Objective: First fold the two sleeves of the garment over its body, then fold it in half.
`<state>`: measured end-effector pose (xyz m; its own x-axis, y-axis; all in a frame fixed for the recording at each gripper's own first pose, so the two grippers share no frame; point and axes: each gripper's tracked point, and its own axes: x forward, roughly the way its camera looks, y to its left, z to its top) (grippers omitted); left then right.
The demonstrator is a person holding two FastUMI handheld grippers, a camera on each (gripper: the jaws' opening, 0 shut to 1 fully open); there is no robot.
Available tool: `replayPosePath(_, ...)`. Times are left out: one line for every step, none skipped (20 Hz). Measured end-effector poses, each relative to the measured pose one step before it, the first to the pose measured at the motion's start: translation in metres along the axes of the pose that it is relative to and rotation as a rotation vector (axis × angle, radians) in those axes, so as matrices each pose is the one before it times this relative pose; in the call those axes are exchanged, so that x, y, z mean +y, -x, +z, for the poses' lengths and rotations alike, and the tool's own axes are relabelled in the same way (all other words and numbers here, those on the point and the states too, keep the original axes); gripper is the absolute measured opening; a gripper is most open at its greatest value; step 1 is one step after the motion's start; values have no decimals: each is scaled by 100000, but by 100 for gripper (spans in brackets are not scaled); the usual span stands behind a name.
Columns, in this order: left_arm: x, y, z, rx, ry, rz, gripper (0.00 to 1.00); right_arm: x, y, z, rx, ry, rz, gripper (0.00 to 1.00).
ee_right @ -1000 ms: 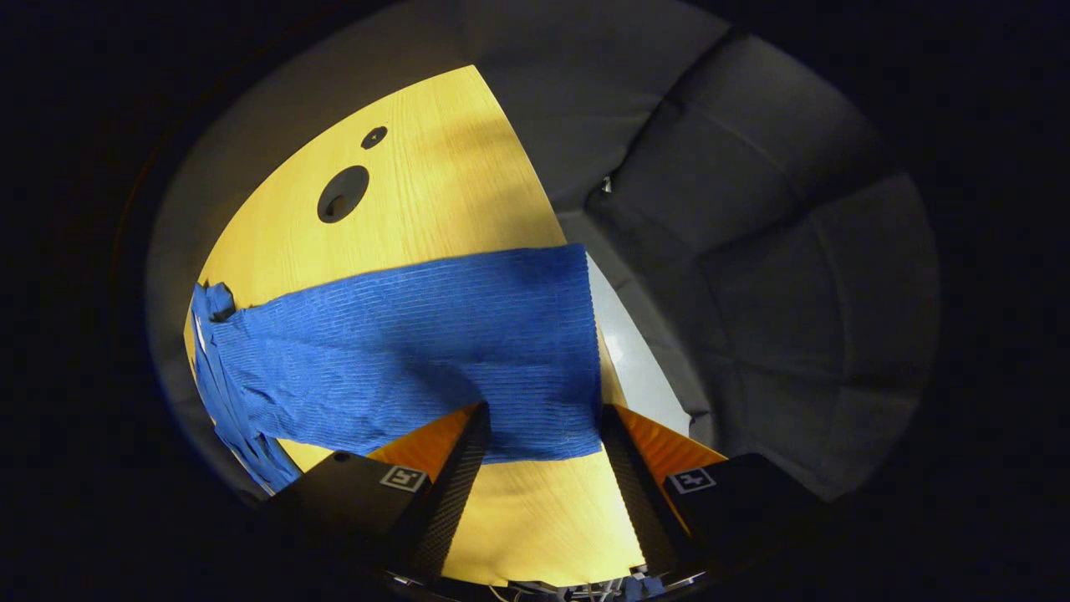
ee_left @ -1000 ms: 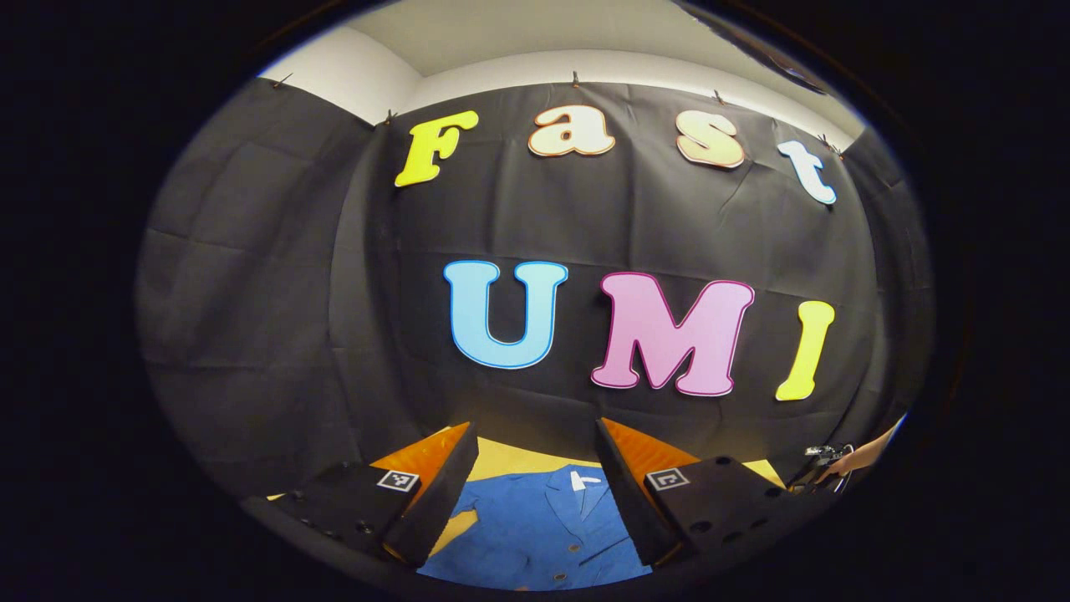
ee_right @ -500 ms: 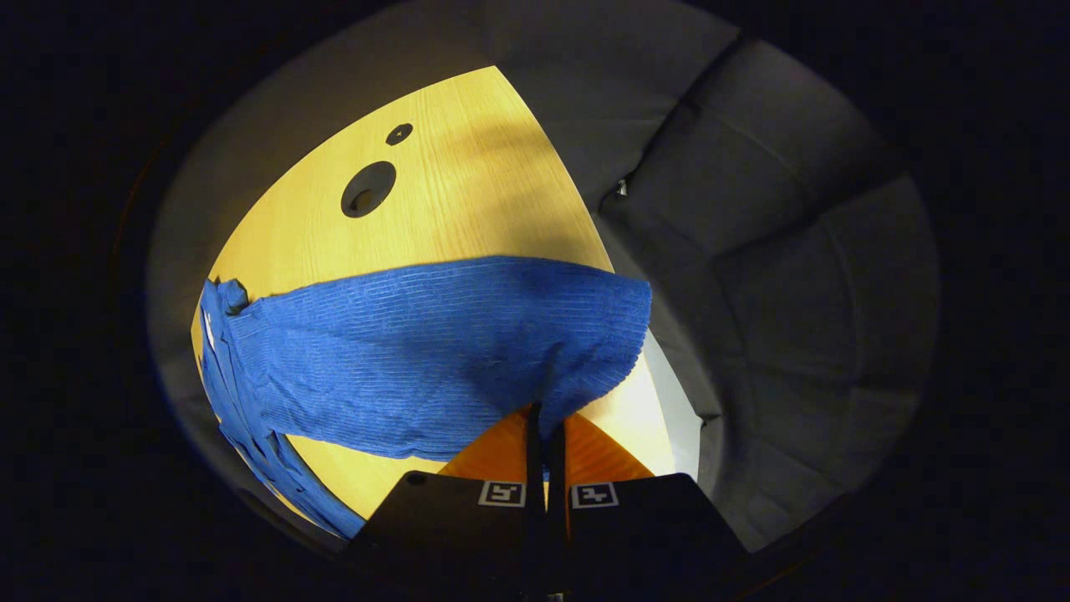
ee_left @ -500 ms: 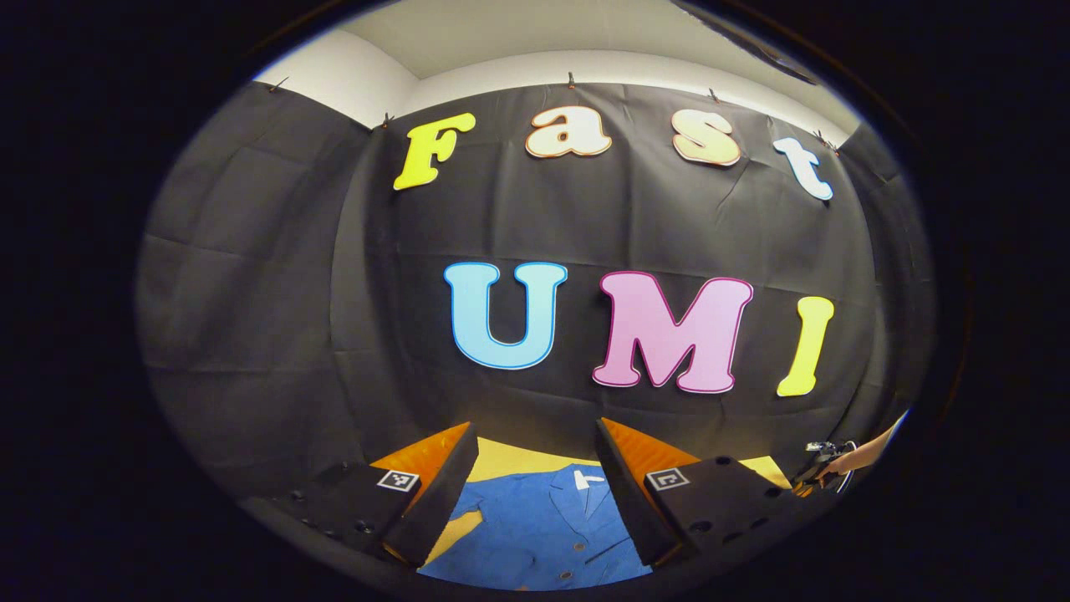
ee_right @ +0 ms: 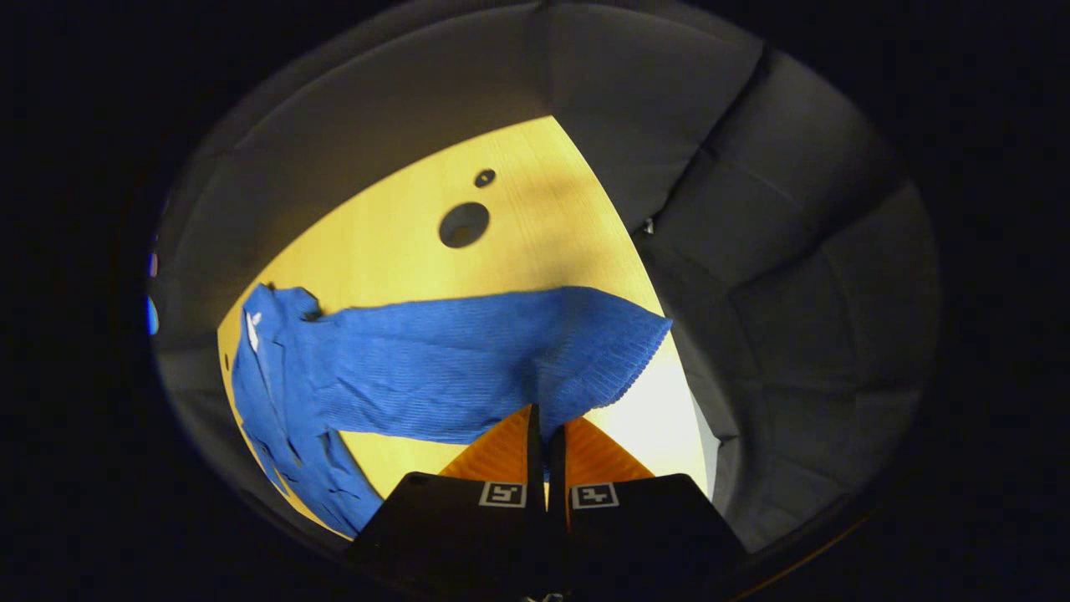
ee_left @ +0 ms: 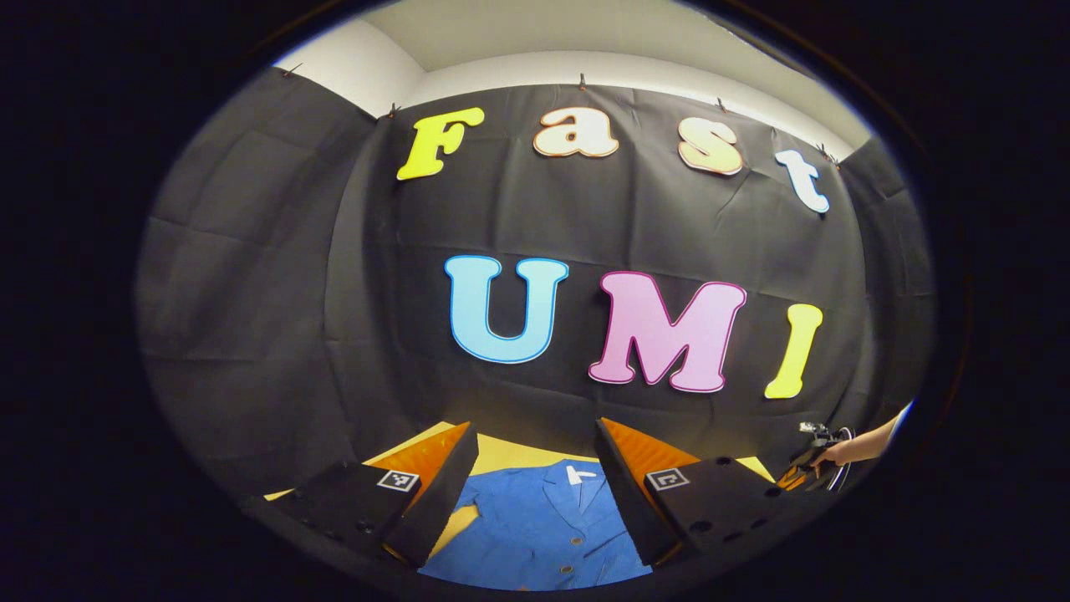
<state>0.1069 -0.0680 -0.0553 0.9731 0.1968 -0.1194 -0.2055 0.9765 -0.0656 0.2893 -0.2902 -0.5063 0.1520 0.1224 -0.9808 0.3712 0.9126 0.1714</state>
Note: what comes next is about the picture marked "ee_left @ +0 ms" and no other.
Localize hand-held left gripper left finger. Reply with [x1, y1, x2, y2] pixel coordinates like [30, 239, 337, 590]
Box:
[241, 421, 481, 569]

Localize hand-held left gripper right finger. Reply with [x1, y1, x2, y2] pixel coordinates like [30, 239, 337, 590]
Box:
[594, 416, 830, 568]

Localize blue corduroy jacket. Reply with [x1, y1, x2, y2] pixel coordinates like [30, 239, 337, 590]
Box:
[418, 458, 653, 593]

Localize black backdrop cloth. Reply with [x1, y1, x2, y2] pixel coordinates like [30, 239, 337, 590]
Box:
[134, 67, 937, 503]

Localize row of small cloth clamps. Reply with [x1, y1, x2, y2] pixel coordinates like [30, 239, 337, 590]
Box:
[283, 62, 839, 166]

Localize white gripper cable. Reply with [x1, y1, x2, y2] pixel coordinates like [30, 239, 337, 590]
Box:
[823, 425, 856, 494]

